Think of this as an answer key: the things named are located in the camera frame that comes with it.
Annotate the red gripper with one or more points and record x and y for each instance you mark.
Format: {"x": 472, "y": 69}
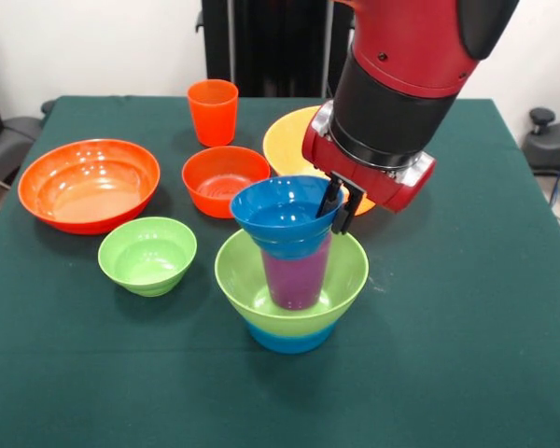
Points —
{"x": 378, "y": 182}

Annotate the dark blue plastic bowl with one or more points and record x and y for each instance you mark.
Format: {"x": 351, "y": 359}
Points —
{"x": 280, "y": 214}

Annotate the purple plastic cup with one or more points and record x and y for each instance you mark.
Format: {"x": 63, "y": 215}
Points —
{"x": 294, "y": 280}

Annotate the large orange plastic bowl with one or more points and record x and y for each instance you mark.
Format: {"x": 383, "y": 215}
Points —
{"x": 284, "y": 140}

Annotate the large green plastic bowl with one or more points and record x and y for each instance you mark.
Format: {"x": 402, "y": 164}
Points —
{"x": 238, "y": 280}

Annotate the light blue plastic bowl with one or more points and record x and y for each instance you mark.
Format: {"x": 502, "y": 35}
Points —
{"x": 291, "y": 340}

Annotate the red plastic cup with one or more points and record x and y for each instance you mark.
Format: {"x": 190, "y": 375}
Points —
{"x": 213, "y": 116}

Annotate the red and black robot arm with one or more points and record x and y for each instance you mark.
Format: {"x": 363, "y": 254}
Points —
{"x": 410, "y": 70}

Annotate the small red plastic bowl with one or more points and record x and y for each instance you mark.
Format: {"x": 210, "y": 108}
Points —
{"x": 210, "y": 182}

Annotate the small green plastic bowl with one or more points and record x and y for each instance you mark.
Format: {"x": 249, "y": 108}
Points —
{"x": 147, "y": 259}

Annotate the black chair base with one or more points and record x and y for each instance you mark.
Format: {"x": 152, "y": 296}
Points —
{"x": 548, "y": 144}

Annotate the large red plastic bowl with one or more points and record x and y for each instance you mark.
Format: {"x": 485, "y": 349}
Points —
{"x": 88, "y": 191}

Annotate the dark green table cloth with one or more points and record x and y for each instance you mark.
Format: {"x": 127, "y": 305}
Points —
{"x": 168, "y": 396}

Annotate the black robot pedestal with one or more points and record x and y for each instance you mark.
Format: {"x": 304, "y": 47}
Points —
{"x": 270, "y": 37}

